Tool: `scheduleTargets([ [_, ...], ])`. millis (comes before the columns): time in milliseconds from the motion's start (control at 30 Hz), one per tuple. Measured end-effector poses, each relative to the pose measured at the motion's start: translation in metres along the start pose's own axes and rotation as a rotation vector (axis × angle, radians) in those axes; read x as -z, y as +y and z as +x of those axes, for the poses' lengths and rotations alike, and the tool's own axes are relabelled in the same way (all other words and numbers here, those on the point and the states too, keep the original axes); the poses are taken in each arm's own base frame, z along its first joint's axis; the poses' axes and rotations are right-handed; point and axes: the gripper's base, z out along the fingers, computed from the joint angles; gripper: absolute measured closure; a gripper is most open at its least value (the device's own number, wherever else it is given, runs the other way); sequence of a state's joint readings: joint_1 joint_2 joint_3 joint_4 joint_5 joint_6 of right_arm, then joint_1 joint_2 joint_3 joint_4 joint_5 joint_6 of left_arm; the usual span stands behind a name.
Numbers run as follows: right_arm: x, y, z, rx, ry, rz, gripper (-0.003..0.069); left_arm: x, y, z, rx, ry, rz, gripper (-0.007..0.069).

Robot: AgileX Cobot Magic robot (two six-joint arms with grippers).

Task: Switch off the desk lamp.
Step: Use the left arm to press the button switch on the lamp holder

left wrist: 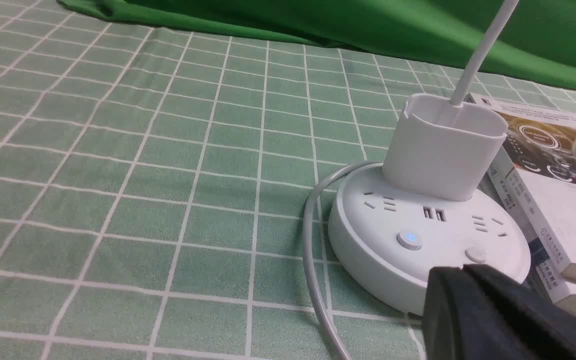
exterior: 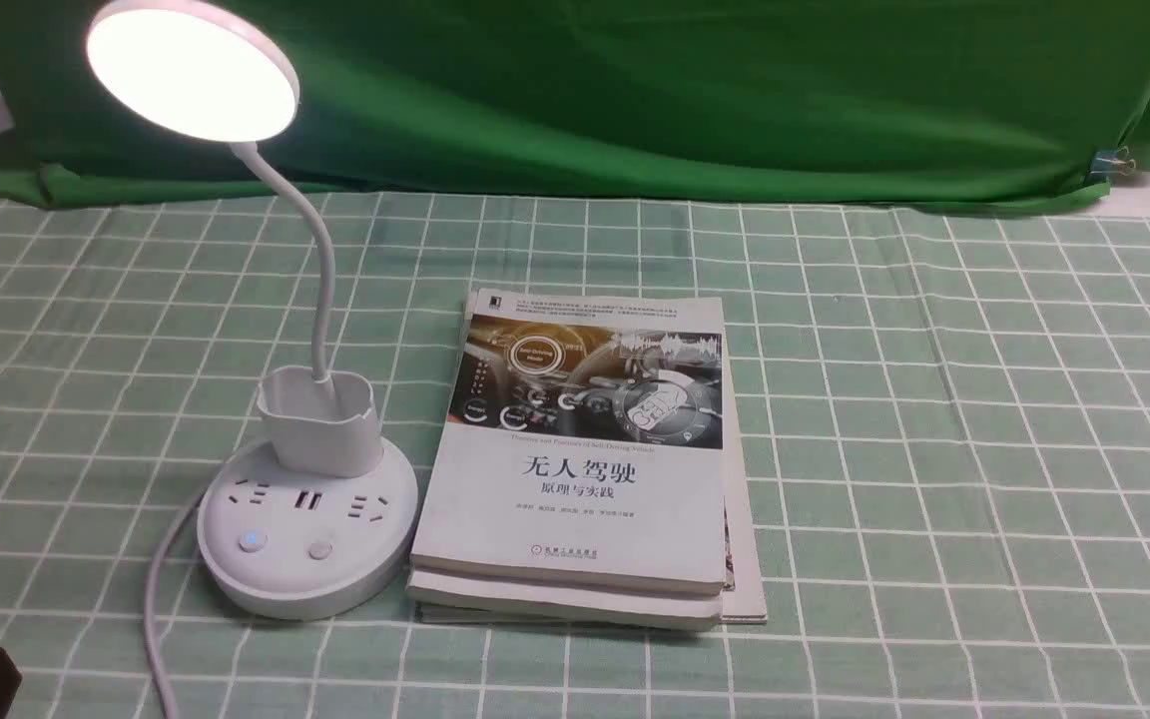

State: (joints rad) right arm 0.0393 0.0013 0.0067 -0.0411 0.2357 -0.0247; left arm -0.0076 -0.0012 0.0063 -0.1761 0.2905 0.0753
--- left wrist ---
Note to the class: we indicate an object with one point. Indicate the green backdrop cloth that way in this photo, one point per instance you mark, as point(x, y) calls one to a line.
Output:
point(537, 44)

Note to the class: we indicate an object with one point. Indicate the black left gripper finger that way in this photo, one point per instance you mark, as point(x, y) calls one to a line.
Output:
point(478, 313)

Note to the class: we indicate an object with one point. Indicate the white top book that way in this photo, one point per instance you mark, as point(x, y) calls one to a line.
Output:
point(536, 164)

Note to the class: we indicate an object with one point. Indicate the white book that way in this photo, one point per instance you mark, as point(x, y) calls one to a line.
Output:
point(542, 277)
point(536, 164)

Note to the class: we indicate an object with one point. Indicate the green checkered tablecloth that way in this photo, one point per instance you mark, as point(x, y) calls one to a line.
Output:
point(152, 183)

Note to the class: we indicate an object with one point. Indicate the white desk lamp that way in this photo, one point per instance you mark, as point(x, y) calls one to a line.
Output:
point(393, 221)

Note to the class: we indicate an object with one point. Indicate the white bottom book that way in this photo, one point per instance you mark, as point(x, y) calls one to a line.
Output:
point(542, 277)

